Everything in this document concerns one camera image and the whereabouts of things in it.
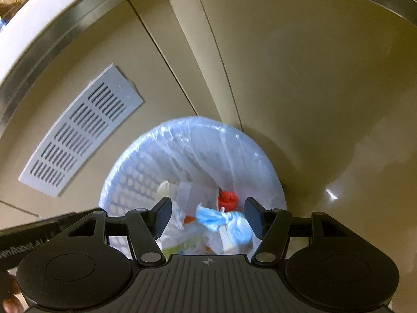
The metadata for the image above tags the blue lined trash basket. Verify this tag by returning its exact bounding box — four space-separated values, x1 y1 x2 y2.
99 117 286 255

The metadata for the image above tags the red plastic cup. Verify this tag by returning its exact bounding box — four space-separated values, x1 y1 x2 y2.
217 190 239 212

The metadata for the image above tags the white toothpaste box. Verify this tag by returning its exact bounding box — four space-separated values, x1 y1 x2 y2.
158 222 216 256

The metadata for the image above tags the blue face mask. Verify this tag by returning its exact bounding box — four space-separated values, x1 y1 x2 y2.
195 204 253 245

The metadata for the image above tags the dark soy sauce jug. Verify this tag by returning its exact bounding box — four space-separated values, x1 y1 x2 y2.
0 18 7 32

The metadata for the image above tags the clear plastic container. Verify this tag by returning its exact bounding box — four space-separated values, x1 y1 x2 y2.
173 182 219 217

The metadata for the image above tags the grey cabinet vent grille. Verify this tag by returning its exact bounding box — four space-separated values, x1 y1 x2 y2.
19 64 144 197

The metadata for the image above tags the orange mesh scrubber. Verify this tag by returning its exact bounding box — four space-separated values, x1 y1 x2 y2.
183 215 195 225

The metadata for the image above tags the person left hand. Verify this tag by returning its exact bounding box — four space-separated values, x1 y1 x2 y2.
1 270 24 313

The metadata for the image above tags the white tissue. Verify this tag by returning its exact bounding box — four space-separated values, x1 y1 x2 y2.
163 201 186 235

